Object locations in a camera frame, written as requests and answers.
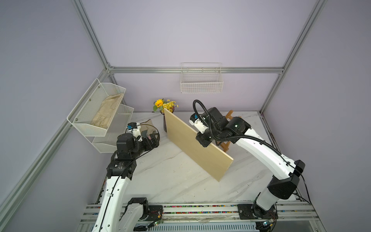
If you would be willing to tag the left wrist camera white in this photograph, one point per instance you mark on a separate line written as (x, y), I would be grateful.
(135, 129)

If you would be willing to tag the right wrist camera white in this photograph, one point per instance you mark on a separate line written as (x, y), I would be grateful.
(197, 123)

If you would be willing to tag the white two-tier mesh shelf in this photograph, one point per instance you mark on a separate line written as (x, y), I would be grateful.
(104, 140)

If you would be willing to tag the white wire wall basket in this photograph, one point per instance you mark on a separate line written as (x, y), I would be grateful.
(201, 78)

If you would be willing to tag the yellow flower bouquet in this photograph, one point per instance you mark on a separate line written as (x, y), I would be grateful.
(161, 104)

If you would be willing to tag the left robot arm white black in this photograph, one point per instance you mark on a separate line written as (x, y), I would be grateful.
(119, 175)

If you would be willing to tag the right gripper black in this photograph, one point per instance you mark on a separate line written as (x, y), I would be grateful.
(201, 137)

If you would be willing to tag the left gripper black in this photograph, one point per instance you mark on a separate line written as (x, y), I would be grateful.
(155, 142)

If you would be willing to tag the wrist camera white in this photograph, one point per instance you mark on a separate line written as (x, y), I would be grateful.
(135, 129)
(197, 123)

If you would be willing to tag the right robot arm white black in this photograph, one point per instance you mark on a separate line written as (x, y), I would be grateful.
(286, 172)

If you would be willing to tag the grey slotted cable duct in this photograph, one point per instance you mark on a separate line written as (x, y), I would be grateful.
(206, 227)

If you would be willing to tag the light plywood board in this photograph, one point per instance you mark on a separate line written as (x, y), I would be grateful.
(211, 159)

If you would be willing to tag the beige glove in shelf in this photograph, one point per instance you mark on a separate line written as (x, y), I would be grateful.
(107, 110)

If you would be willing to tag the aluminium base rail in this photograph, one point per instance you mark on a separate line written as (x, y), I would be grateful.
(296, 210)

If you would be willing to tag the dark glass vase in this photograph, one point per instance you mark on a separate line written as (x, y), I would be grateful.
(164, 123)

